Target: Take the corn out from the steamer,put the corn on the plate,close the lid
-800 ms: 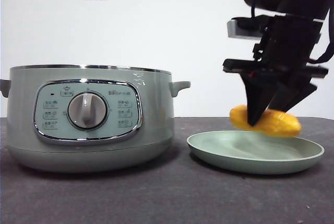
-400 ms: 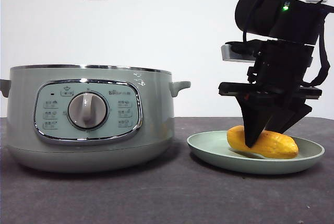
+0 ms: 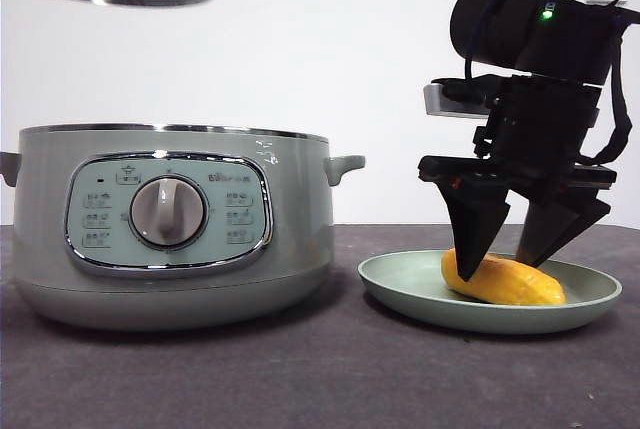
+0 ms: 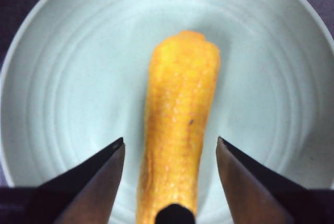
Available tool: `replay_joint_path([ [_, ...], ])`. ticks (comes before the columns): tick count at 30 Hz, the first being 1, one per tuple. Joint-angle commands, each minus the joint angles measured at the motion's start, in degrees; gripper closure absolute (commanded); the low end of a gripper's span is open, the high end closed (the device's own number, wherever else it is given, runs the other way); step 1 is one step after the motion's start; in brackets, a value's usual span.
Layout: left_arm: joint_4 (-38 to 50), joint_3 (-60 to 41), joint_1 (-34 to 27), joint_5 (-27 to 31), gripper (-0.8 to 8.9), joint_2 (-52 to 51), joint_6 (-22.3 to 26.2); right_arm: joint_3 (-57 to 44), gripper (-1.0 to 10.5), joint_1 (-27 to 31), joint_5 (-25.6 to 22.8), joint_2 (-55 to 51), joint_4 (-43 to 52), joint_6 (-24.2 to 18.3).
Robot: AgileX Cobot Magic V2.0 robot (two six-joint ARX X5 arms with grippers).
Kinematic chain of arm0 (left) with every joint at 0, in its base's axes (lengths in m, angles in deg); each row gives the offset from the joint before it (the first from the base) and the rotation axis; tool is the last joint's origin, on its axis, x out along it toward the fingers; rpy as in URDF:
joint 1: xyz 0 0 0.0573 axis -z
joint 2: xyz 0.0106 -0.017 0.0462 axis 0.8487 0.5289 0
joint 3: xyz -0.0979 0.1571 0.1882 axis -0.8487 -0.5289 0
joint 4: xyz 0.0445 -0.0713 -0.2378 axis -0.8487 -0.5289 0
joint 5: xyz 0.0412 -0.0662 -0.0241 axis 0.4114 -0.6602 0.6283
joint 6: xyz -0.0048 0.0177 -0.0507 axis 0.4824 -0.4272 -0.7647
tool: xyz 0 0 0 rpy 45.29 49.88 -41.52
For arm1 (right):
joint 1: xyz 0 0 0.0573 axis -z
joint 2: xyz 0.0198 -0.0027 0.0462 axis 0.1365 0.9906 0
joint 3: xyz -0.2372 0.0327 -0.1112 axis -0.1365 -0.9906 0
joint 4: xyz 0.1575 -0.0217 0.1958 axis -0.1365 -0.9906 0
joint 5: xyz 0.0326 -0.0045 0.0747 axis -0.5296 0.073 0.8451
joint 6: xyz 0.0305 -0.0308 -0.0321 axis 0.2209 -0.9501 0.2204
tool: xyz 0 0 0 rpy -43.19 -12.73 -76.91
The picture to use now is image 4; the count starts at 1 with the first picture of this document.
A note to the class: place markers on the pale green round plate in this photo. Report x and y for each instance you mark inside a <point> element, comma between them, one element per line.
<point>78,77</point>

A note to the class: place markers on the yellow corn cob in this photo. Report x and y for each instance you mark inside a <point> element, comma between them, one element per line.
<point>180,119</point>

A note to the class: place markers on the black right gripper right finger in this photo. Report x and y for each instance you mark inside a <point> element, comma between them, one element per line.
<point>255,192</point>

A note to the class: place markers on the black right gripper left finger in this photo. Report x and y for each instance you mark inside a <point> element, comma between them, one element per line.
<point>78,192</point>

